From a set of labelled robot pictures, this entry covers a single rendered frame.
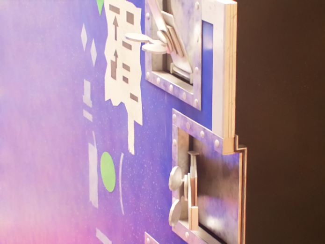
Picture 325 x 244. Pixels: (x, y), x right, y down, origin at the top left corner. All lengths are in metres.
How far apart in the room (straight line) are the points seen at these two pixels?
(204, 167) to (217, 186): 0.03
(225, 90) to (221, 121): 0.03
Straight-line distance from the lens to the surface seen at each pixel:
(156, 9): 1.08
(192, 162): 1.11
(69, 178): 1.44
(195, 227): 1.01
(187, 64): 1.09
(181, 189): 1.08
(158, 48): 1.07
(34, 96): 1.53
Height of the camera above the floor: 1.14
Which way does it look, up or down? 17 degrees down
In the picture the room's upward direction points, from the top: straight up
